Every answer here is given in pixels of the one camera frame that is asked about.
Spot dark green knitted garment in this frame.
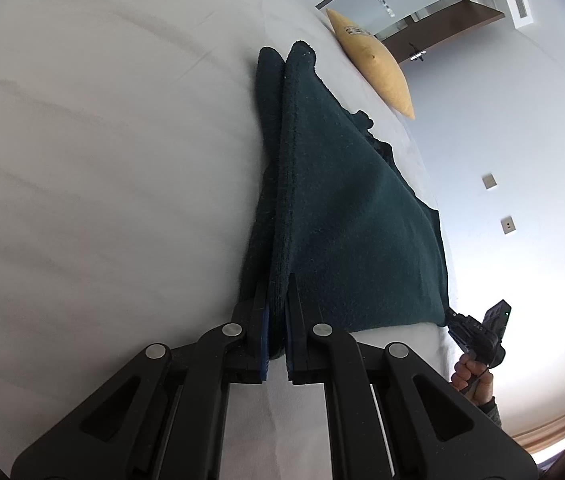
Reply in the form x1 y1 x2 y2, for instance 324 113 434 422
240 41 448 358

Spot person's right hand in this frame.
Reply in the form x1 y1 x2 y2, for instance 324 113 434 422
450 353 494 406

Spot white bed sheet mattress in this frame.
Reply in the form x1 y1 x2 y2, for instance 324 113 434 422
0 0 434 471

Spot yellow throw pillow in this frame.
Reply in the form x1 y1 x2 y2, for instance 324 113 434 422
327 9 415 120

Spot dark brown wooden door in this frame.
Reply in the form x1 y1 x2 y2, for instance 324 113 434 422
375 0 506 63

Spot lower beige wall socket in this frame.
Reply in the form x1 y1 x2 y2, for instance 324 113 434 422
500 216 515 234

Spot upper beige wall switch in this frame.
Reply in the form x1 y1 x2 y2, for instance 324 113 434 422
482 174 497 190

